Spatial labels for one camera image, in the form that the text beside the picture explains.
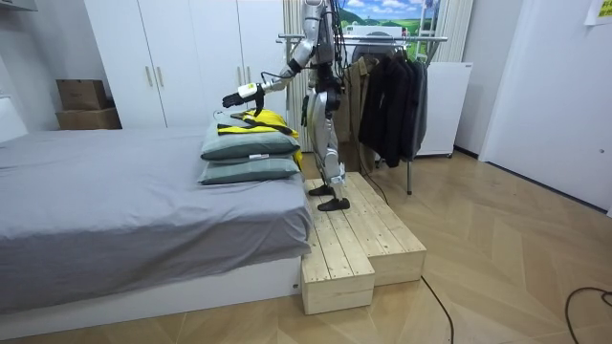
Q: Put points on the white low cabinet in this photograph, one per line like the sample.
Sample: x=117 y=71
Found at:
x=447 y=105

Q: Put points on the yellow and black garment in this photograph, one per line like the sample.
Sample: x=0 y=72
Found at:
x=260 y=122

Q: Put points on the white washing machine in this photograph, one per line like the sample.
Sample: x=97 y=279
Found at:
x=373 y=33

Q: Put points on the landscape wall poster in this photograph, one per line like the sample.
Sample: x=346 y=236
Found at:
x=382 y=12

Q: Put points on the robot body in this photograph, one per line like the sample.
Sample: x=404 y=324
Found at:
x=325 y=45

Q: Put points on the brown cardboard box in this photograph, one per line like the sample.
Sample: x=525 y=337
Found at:
x=81 y=94
x=88 y=119

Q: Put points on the white pleated curtain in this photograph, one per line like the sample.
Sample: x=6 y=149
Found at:
x=292 y=28
x=454 y=28

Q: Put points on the pale wooden step platform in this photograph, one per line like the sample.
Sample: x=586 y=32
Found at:
x=334 y=258
x=387 y=239

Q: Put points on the grey bed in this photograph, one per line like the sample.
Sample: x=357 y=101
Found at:
x=119 y=200

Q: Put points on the white door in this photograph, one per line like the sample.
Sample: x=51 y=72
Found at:
x=550 y=95

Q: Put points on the metal clothes rack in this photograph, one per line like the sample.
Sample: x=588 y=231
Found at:
x=408 y=40

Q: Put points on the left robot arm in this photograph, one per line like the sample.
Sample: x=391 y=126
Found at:
x=302 y=51

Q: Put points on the grey-green pillow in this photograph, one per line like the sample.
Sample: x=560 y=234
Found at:
x=248 y=170
x=246 y=144

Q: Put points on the grey jacket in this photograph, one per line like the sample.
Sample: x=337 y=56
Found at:
x=421 y=105

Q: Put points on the black jacket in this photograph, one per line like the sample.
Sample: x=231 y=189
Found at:
x=397 y=119
x=375 y=110

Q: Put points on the tan coat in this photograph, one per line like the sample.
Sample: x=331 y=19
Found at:
x=356 y=95

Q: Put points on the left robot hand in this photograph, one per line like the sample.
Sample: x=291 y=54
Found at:
x=247 y=90

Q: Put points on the robot legs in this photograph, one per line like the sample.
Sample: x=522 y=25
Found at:
x=324 y=138

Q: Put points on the white wardrobe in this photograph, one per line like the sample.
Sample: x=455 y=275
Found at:
x=191 y=57

